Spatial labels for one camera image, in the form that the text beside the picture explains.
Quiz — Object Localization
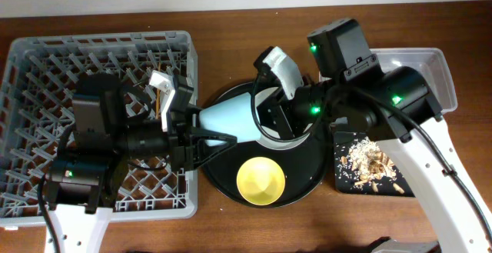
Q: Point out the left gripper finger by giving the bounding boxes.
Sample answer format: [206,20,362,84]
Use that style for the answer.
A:
[191,135,238,168]
[186,106,202,128]

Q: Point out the blue plastic cup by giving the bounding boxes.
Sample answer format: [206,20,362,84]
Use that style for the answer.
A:
[198,92,261,143]

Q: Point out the yellow bowl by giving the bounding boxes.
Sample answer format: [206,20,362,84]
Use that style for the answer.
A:
[236,157,286,206]

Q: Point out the food scraps pile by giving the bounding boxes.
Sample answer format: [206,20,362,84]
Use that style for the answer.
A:
[339,137,406,195]

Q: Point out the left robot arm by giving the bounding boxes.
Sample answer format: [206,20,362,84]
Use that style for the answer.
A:
[38,71,238,252]

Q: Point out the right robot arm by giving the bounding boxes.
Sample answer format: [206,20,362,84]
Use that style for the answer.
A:
[251,18,491,252]

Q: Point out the grey plastic dishwasher rack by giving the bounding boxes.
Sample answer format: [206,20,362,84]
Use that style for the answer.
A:
[0,30,199,229]

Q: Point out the light grey round plate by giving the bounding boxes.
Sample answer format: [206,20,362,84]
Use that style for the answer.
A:
[255,87,308,151]

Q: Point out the round black serving tray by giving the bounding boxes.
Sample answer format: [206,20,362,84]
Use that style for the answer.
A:
[199,82,332,208]

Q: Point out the black rectangular tray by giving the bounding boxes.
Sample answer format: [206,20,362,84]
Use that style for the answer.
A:
[333,129,416,198]

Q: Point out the clear plastic bin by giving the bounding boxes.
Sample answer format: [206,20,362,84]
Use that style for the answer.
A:
[371,48,458,114]

